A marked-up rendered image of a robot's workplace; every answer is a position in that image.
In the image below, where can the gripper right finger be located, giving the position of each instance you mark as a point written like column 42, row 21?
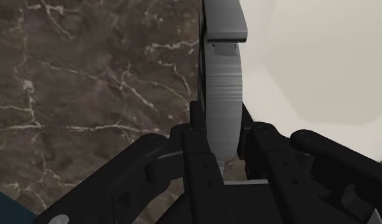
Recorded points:
column 281, row 161

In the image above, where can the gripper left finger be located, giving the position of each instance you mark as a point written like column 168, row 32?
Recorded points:
column 197, row 161

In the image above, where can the grey object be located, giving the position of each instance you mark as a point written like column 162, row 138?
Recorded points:
column 223, row 93

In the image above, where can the white round dish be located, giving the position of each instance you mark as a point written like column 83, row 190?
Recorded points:
column 318, row 68

